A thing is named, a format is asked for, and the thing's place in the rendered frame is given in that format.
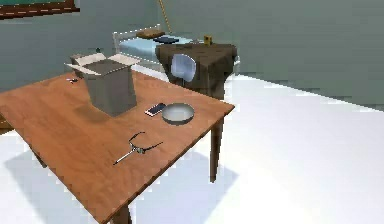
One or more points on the brown wooden table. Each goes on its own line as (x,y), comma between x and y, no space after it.
(66,133)

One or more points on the open grey cardboard box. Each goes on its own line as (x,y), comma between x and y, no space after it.
(110,90)

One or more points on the white framed bed blue mattress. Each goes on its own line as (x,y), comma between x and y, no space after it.
(136,46)

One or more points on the brown wooden furniture piece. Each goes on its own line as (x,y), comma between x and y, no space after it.
(5,125)

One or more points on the small black and white object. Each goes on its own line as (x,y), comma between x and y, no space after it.
(72,80)

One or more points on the pale blue oval object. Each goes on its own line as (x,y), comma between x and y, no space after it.
(183,67)

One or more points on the dark brown side table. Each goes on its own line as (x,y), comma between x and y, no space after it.
(213,63)

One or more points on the thin black and grey tool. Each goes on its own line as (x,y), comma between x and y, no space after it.
(135,149)

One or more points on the dark mobile phone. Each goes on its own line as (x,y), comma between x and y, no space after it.
(155,109)

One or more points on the thin yellow brown pole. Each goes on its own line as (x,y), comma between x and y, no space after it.
(165,16)

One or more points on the brown pillow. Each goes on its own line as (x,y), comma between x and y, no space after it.
(150,33)

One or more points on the small yellow object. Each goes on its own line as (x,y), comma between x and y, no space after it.
(208,40)

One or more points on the grey round bowl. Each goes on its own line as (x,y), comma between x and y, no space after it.
(178,115)

